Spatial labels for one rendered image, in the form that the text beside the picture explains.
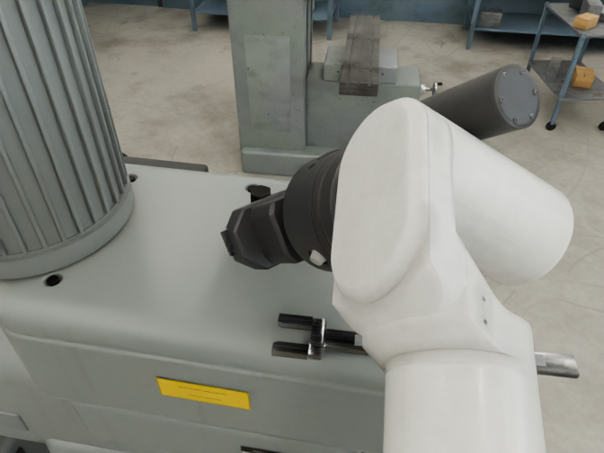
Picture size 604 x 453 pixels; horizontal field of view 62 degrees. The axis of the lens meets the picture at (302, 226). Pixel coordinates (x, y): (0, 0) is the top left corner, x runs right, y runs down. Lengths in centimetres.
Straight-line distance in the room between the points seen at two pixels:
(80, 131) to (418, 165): 34
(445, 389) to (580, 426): 264
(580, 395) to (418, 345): 274
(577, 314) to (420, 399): 310
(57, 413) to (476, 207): 58
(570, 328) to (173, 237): 284
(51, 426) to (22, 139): 41
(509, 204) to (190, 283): 31
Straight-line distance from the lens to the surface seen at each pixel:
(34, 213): 51
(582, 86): 514
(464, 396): 21
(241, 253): 41
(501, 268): 30
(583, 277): 355
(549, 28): 675
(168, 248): 53
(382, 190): 24
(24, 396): 71
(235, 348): 45
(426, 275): 21
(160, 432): 64
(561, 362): 47
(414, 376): 22
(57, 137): 48
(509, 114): 29
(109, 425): 67
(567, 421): 284
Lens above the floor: 224
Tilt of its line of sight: 40 degrees down
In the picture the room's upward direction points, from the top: straight up
